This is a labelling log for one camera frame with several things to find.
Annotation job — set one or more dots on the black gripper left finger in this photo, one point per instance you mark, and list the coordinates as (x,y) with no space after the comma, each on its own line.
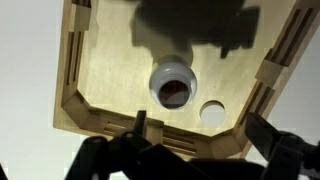
(133,156)

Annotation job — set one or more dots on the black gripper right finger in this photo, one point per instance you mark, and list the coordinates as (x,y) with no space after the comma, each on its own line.
(286,153)

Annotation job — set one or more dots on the white plastic bottle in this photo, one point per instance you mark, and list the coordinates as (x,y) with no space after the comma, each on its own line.
(171,75)

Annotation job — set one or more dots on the wooden slatted tray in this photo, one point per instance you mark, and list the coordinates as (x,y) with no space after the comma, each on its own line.
(120,76)

